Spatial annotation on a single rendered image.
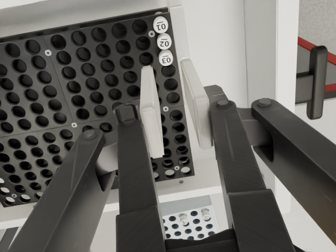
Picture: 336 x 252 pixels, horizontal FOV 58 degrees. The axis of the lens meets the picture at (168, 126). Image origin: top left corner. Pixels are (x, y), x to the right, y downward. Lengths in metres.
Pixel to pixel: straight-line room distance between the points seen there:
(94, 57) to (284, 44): 0.16
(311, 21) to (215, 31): 1.01
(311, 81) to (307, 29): 1.03
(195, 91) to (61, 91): 0.17
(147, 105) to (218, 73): 0.22
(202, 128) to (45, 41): 0.18
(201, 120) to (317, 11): 1.20
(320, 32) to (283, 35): 1.10
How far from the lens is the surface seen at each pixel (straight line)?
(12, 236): 0.45
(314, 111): 0.33
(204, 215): 0.52
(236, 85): 0.37
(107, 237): 0.63
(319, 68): 0.31
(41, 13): 0.36
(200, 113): 0.15
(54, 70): 0.30
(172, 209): 0.53
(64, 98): 0.31
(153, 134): 0.15
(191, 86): 0.16
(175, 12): 0.33
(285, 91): 0.29
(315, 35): 1.36
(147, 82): 0.18
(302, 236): 0.70
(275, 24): 0.27
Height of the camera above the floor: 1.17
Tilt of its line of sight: 61 degrees down
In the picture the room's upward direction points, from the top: 173 degrees clockwise
